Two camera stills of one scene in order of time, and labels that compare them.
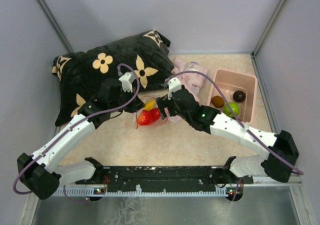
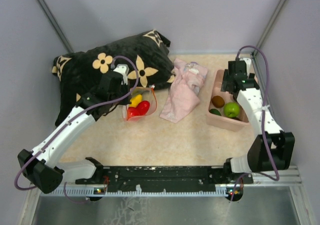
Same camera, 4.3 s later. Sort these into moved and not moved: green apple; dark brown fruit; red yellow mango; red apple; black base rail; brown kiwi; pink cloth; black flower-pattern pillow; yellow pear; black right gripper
Moved: red apple; black right gripper; yellow pear; dark brown fruit; red yellow mango
Not moved: brown kiwi; pink cloth; black flower-pattern pillow; green apple; black base rail
